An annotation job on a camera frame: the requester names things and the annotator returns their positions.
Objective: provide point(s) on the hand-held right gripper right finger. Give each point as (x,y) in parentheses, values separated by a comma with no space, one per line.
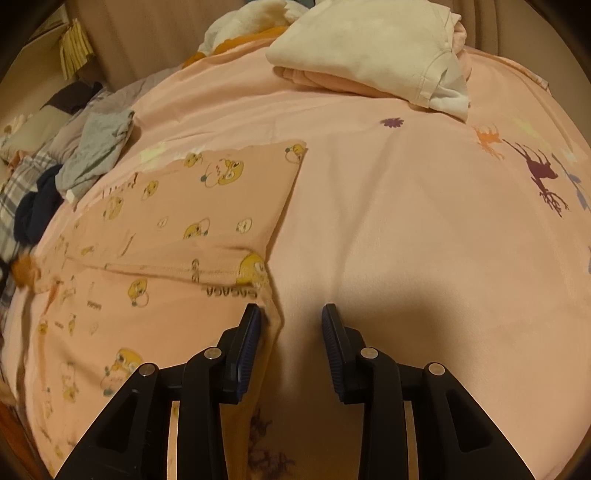
(331,350)

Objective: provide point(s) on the beige pillow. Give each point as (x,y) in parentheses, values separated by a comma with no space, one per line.
(32,134)

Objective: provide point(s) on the navy cloth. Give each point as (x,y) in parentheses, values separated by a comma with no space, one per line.
(39,203)

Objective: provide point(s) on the mauve cloth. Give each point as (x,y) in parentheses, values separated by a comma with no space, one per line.
(67,136)

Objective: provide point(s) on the cream folded cloth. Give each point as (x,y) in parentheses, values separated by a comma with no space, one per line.
(360,41)

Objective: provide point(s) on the pink animal print bedsheet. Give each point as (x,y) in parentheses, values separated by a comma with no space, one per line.
(392,207)

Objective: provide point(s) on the beige curtain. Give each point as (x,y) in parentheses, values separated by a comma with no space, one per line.
(138,37)

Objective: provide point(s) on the yellow striped cloth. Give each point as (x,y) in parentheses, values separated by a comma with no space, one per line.
(76,50)

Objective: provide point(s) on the grey-blue garment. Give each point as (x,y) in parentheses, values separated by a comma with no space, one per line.
(97,143)

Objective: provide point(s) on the pink folded cloth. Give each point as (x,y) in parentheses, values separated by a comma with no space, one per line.
(332,83)

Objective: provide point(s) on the dark brown cloth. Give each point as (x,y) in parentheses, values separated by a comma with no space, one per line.
(71,97)

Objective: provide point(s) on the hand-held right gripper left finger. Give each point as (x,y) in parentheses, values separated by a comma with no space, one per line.
(247,350)

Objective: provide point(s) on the pink cartoon print garment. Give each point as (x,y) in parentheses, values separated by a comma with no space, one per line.
(184,207)

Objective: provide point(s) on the white and orange fluffy cloth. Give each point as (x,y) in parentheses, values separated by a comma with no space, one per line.
(240,23)

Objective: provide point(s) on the person's left forearm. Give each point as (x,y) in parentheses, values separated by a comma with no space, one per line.
(25,270)

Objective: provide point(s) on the plaid cloth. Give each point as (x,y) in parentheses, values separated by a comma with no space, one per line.
(18,184)

